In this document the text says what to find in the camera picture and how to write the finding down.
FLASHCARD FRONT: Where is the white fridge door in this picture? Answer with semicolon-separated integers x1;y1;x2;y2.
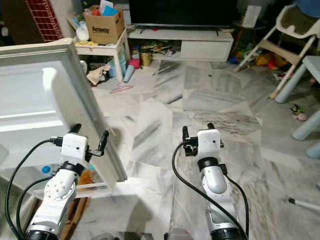
0;38;128;201

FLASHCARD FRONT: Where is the orange food packet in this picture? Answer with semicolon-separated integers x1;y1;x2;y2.
79;167;98;187

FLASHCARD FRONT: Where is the pink clothes hanger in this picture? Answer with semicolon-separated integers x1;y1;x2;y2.
110;83;134;94

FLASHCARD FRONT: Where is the pale blue rolled tube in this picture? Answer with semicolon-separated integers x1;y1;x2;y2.
123;65;137;84

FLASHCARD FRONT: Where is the pale blue storage bin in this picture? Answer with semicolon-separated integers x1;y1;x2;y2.
108;52;127;81

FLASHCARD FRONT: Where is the white television console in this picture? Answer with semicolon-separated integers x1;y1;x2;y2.
126;27;235;63

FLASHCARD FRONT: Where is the yellow soft toy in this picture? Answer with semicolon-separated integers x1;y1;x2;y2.
255;52;276;67

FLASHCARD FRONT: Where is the gold metal can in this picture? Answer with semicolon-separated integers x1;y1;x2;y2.
140;48;153;68

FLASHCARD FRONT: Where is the small white table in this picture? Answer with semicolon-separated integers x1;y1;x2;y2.
75;29;131;83

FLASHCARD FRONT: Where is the colourful pile of books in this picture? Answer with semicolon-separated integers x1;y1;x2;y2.
140;42;182;56

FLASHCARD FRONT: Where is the grey right robot leg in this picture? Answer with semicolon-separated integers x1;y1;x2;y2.
164;228;196;240

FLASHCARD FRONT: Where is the small yellow black toy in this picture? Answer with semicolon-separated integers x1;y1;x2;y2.
291;103;309;122

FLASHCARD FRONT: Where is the pale blue plastic table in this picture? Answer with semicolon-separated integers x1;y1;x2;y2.
275;55;320;161

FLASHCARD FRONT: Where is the white plastic bag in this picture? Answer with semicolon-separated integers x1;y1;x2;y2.
72;17;91;42

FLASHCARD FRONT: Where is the brown printed cardboard box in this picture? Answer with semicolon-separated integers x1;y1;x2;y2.
84;7;126;46

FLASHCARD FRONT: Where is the black television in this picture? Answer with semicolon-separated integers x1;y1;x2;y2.
128;0;240;28

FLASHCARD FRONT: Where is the white paper sheet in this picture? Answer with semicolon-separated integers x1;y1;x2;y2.
242;5;263;28

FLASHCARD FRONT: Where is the white stick with black tip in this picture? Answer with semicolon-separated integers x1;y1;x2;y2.
288;197;320;211

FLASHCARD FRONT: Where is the blue packet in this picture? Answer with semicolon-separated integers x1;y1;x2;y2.
100;0;120;17

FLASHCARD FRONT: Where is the white wooden high chair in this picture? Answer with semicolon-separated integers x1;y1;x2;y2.
234;2;320;100

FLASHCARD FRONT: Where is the blue cloth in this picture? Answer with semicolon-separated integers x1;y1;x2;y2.
294;0;320;19

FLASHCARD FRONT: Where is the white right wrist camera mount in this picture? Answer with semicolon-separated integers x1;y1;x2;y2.
196;129;224;160

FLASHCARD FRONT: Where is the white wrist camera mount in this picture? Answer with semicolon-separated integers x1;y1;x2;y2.
196;129;224;160
61;134;89;168

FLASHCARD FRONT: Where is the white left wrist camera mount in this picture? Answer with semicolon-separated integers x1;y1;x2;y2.
61;134;89;168

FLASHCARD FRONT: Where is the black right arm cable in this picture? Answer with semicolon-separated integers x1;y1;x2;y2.
172;142;247;240
225;174;251;237

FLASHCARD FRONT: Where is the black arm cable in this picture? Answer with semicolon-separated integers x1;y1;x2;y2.
225;174;251;237
16;176;53;236
5;139;56;240
172;142;247;240

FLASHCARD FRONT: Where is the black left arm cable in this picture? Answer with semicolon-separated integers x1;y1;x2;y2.
16;176;53;236
5;139;56;240

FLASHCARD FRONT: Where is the red wire grid rack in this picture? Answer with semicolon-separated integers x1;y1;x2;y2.
25;0;63;43

